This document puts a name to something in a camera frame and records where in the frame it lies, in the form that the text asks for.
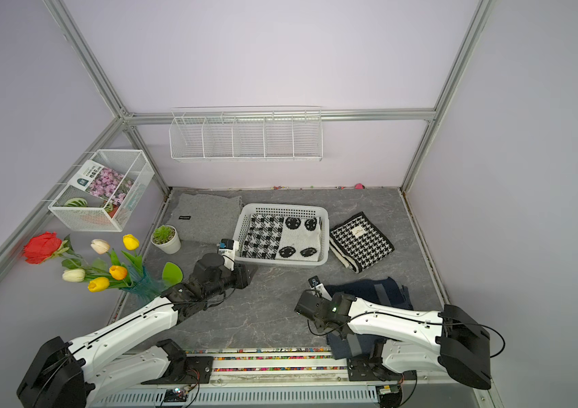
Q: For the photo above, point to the small houndstooth scarf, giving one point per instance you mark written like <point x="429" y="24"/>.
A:
<point x="358" y="244"/>

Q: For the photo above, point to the artificial tulip bouquet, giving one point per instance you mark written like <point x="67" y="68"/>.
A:
<point x="123" y="271"/>

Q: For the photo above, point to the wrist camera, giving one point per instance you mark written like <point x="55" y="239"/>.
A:
<point x="227" y="248"/>
<point x="318" y="288"/>

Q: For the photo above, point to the grey folded scarf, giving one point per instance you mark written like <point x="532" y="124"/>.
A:
<point x="206" y="218"/>

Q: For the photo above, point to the white wire wall shelf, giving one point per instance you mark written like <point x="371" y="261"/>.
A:
<point x="273" y="133"/>

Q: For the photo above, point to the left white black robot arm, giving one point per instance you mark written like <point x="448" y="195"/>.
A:
<point x="88" y="369"/>

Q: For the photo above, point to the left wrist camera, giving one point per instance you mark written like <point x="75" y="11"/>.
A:
<point x="227" y="248"/>

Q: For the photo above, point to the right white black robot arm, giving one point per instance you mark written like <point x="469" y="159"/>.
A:
<point x="448" y="341"/>

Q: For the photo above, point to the black white patterned scarf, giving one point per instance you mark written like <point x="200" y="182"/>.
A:
<point x="282" y="238"/>

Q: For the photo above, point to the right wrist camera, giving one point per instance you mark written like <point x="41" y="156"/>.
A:
<point x="318" y="288"/>

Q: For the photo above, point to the flower seed packet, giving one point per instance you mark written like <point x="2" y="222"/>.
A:
<point x="100" y="181"/>

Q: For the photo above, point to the red artificial rose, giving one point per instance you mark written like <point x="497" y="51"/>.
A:
<point x="43" y="247"/>

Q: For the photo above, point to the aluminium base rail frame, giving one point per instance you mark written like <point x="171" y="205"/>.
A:
<point x="295" y="378"/>

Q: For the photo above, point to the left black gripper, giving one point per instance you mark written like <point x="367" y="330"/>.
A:
<point x="242" y="277"/>

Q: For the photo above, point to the white plastic perforated basket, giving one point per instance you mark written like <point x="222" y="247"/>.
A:
<point x="283" y="210"/>

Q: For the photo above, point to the white wire side basket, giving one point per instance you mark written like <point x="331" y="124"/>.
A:
<point x="80" y="211"/>

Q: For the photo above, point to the small potted green plant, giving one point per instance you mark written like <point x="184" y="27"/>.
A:
<point x="166" y="239"/>

